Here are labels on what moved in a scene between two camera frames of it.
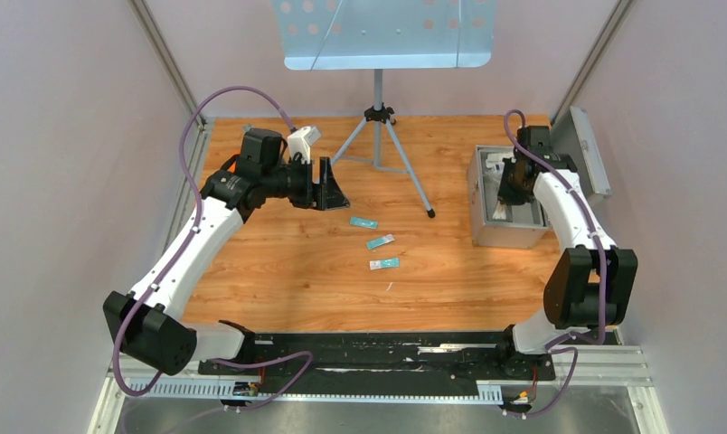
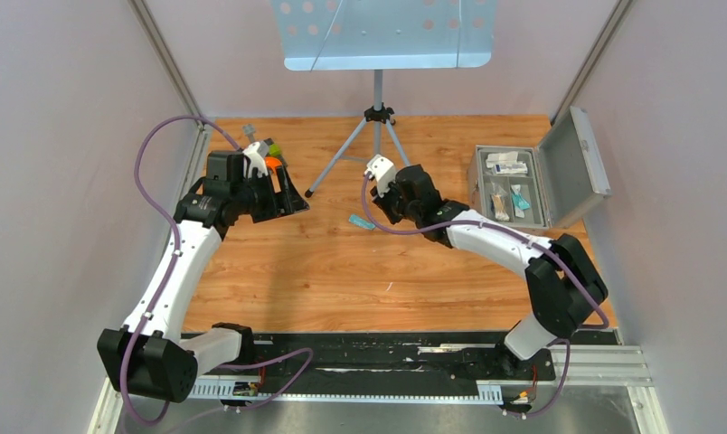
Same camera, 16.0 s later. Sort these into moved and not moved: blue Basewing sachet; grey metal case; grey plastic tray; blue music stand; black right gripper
Moved: black right gripper
Not moved: grey metal case; grey plastic tray; blue Basewing sachet; blue music stand
